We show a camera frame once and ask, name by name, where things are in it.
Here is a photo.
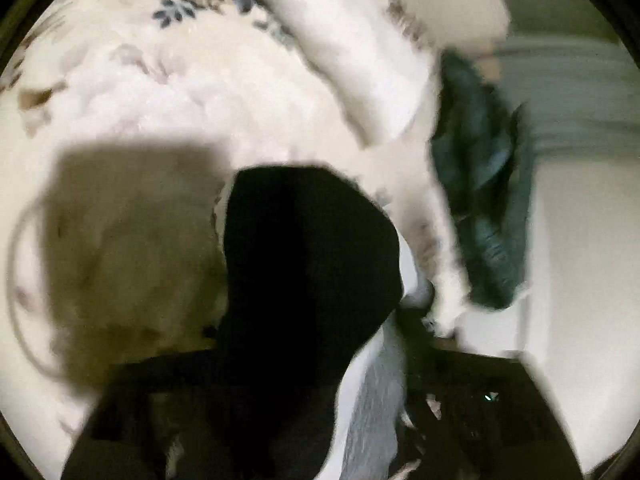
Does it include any grey striped curtain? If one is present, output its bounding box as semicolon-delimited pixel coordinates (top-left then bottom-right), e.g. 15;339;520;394
480;0;640;158

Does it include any floral bed sheet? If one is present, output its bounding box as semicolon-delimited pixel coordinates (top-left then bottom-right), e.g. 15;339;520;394
0;0;471;480

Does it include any dark green folded blanket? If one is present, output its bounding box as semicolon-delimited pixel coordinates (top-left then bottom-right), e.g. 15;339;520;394
430;50;536;311

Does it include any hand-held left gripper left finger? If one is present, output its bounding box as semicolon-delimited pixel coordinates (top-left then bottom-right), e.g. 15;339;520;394
60;347;236;480

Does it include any white folded cloth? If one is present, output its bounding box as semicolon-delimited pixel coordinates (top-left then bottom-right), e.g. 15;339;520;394
240;0;436;148

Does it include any black grey white striped sweater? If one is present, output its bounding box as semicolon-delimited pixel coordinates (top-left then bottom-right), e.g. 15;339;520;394
165;165;436;480

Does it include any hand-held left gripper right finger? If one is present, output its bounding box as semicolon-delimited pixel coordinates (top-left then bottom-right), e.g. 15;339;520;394
395;305;583;480

